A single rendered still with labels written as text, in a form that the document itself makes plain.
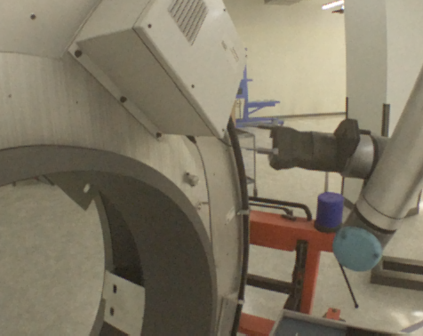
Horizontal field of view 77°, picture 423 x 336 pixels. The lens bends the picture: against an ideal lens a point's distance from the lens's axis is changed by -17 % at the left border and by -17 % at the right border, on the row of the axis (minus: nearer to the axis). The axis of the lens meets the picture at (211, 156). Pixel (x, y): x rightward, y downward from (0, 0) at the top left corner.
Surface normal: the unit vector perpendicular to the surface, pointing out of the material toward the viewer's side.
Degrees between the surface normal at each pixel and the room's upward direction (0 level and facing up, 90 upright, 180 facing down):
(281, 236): 90
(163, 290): 82
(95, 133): 90
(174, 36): 90
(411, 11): 90
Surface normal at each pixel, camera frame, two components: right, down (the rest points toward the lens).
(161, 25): 0.88, 0.08
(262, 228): -0.47, 0.26
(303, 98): 0.19, 0.26
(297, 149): 0.07, -0.45
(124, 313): -0.47, -0.20
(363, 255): -0.64, 0.32
